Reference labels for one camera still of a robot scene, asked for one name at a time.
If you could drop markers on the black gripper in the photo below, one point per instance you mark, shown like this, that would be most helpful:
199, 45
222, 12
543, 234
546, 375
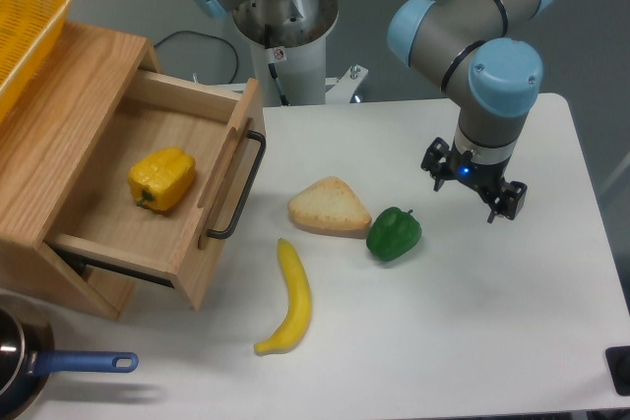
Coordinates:
480, 169

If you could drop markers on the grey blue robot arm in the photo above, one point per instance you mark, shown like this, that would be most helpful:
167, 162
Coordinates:
462, 47

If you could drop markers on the open wooden top drawer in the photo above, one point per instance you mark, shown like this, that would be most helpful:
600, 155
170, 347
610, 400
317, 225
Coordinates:
100, 224

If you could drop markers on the wooden drawer cabinet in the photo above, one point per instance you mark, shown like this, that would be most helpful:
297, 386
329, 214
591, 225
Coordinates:
45, 144

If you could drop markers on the green toy bell pepper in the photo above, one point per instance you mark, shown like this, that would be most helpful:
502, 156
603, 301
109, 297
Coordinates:
393, 233

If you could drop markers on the toy bread slice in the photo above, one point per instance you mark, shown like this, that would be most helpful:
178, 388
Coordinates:
330, 207

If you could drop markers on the yellow toy banana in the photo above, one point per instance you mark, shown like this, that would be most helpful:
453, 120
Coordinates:
298, 316

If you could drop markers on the yellow toy bell pepper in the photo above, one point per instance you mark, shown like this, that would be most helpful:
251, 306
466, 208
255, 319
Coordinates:
160, 180

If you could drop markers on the yellow plastic basket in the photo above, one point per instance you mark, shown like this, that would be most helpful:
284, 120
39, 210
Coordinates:
29, 30

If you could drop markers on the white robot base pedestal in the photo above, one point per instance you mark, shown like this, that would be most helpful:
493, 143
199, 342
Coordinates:
288, 46

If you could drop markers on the blue handled frying pan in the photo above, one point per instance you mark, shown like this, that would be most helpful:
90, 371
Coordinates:
27, 360

